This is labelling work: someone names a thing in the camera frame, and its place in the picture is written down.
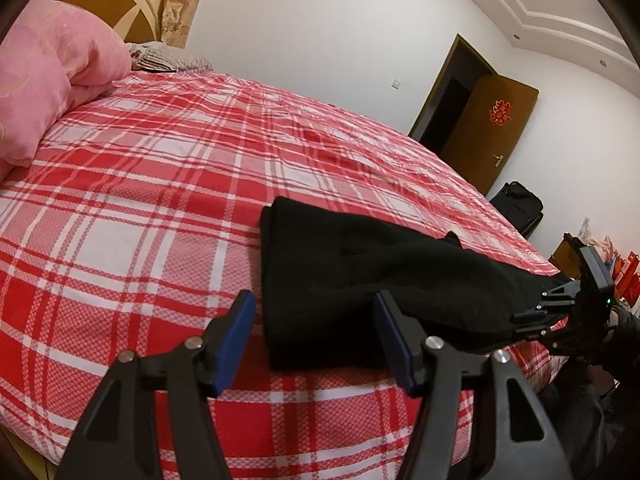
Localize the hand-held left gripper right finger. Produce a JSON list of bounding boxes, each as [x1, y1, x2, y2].
[[372, 290, 576, 480]]

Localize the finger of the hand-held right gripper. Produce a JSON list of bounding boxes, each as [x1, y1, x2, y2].
[[539, 280, 583, 311], [511, 305, 576, 342]]

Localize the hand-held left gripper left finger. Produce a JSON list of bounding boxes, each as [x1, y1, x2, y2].
[[55, 290, 258, 480]]

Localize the black pants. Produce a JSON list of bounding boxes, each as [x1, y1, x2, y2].
[[260, 196, 583, 372]]

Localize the person's right forearm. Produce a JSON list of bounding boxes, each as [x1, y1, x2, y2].
[[600, 305, 640, 391]]

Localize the brown box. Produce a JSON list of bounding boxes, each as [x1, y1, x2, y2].
[[548, 237, 583, 281]]

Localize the red gift bag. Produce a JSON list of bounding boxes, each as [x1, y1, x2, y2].
[[617, 252, 640, 306]]

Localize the black bag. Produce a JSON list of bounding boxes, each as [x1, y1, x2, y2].
[[489, 181, 544, 240]]

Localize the person's dark clothing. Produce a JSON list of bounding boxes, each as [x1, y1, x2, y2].
[[537, 360, 633, 480]]

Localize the red plaid bed sheet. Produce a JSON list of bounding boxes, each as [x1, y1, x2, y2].
[[0, 71, 571, 480]]

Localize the brown wooden door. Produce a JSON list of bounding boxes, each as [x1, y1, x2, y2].
[[442, 76, 540, 196]]

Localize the grey patterned pillow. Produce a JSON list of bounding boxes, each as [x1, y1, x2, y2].
[[125, 41, 215, 73]]

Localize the pink pillow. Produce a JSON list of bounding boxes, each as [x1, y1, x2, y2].
[[0, 0, 132, 181]]

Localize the beige floral curtain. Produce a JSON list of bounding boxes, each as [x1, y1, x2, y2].
[[145, 0, 211, 50]]

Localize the cream and brown headboard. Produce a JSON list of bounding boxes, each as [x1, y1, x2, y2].
[[30, 0, 168, 43]]

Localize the dark wooden door frame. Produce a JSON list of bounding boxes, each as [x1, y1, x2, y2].
[[408, 34, 498, 156]]

